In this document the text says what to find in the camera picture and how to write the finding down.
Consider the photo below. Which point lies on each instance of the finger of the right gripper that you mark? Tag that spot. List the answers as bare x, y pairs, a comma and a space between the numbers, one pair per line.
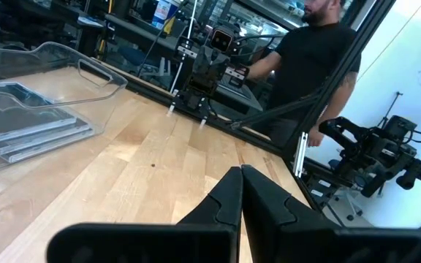
186, 51
232, 73

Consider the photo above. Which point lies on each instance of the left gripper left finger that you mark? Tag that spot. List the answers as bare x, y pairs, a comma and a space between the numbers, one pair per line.
159, 244

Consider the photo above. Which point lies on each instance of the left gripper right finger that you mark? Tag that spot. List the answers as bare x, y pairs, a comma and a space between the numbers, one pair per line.
305, 244

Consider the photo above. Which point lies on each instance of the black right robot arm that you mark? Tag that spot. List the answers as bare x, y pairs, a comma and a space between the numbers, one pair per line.
199, 100

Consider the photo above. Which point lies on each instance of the black background robot arm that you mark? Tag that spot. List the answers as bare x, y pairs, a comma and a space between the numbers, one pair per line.
378, 153

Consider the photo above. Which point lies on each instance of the white rod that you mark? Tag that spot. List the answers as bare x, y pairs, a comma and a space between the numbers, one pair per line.
183, 44

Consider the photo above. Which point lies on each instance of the blue white container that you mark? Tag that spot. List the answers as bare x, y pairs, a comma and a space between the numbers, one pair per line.
163, 12

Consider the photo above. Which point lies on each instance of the black side desk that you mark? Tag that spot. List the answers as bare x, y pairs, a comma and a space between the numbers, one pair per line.
137, 34

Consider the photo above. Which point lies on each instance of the person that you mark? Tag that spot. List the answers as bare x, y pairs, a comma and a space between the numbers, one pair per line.
305, 55

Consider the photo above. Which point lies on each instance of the clear plastic bin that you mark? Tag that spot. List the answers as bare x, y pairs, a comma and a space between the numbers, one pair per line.
97, 78

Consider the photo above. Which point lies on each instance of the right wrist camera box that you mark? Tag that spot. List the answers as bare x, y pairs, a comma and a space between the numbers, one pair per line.
222, 39

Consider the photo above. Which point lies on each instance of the silver frame bracket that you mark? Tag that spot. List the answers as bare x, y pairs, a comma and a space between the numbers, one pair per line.
300, 155

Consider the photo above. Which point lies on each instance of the black aluminium table frame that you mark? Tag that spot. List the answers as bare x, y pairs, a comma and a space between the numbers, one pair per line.
344, 67

